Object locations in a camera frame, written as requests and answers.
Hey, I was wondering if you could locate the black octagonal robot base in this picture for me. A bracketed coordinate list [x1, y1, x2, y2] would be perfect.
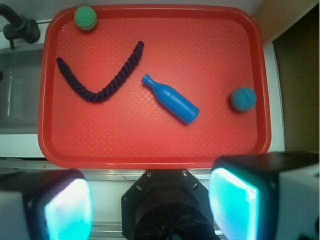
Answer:
[121, 169, 219, 240]

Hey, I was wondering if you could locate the black faucet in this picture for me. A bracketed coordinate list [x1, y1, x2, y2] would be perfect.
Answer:
[0, 3, 41, 50]

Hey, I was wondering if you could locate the grey metal sink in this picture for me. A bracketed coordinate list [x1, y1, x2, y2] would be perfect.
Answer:
[0, 44, 44, 135]

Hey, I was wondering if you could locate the green foam ball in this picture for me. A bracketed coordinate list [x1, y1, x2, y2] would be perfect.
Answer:
[74, 6, 97, 31]

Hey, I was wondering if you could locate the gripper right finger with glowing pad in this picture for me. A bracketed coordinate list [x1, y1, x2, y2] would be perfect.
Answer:
[208, 151, 320, 240]

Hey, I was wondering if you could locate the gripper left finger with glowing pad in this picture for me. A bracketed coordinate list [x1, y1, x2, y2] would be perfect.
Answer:
[0, 169, 94, 240]

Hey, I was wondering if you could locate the blue plastic bottle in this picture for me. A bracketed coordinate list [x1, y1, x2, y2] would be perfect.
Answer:
[141, 74, 200, 124]

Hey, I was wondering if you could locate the blue foam ball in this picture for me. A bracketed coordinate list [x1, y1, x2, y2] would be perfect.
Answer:
[230, 87, 257, 112]

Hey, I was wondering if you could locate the dark blue twisted rope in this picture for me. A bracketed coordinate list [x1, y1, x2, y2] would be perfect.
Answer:
[56, 40, 145, 104]

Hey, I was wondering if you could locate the red plastic tray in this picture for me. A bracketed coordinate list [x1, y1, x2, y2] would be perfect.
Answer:
[38, 4, 271, 169]

